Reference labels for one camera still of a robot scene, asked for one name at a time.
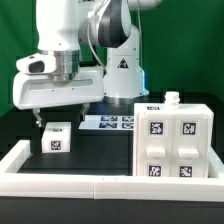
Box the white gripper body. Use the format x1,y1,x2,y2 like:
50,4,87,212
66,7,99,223
13,66,104,110

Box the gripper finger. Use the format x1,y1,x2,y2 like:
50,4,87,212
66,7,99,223
33,109,42,127
80,103,90,121

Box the white cabinet top block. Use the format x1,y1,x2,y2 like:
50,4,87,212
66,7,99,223
41,122,71,153

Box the white cabinet door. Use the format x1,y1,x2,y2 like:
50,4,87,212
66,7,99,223
171,115,209,178
135,115,173,177

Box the white cabinet body box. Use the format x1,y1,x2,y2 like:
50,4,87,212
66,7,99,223
132,92,214,176

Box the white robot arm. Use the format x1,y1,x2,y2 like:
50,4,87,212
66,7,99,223
13,0,162,115

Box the white marker base sheet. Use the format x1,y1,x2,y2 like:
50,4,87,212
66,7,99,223
79,115,134,131

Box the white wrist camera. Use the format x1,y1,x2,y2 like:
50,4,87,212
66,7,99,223
16,53,56,74

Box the white U-shaped obstacle frame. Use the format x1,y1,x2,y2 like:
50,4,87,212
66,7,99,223
0,140,224,202

